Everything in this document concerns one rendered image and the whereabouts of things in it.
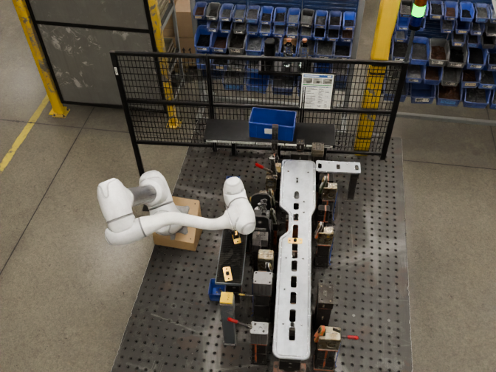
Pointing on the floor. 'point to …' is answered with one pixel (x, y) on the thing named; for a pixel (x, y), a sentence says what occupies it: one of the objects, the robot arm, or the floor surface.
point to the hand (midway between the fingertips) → (235, 232)
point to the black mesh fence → (251, 98)
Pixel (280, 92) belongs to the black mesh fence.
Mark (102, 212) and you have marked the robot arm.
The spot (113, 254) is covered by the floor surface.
